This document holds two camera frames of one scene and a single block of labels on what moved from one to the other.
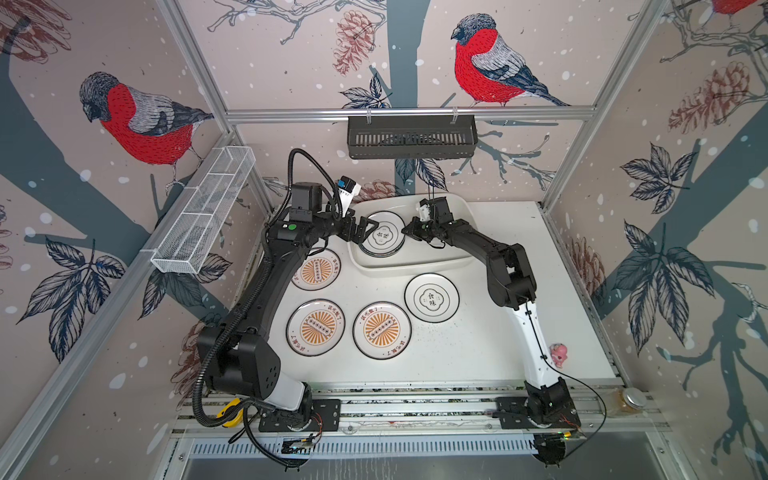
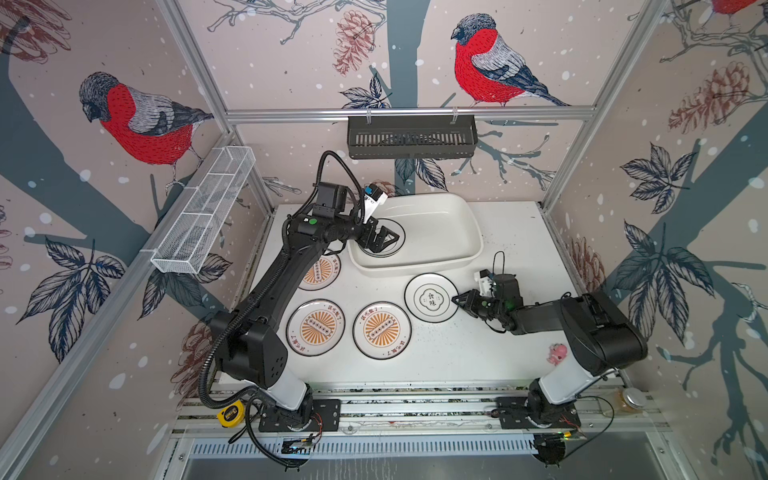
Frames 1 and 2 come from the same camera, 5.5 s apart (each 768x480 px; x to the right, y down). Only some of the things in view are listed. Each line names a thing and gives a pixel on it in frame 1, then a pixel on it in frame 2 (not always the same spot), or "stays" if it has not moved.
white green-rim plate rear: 432,297 stays
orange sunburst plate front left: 315,327 stays
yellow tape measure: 239,417 stays
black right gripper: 416,229 → 471,301
